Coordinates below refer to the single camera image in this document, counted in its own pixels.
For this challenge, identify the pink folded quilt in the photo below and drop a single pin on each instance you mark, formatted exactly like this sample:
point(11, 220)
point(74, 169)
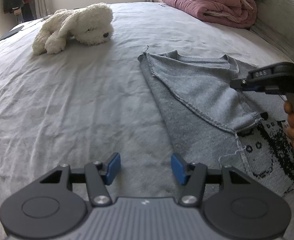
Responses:
point(212, 5)

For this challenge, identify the white plush dog toy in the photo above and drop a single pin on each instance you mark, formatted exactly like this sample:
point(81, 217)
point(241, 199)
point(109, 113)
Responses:
point(87, 25)

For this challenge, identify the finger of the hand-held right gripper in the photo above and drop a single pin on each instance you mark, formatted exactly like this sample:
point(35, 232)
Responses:
point(247, 84)

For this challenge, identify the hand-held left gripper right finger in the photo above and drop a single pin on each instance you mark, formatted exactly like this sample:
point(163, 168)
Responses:
point(178, 170)

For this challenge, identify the grey knit sweater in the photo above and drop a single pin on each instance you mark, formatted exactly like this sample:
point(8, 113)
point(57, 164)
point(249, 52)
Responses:
point(199, 92)

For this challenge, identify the grey quilted headboard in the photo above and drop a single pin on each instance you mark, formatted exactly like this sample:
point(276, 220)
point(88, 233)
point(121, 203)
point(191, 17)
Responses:
point(282, 17)

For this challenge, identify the dark tablet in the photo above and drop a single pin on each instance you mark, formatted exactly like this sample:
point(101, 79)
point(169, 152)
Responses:
point(9, 33)

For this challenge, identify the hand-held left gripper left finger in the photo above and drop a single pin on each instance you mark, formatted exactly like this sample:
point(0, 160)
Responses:
point(113, 167)

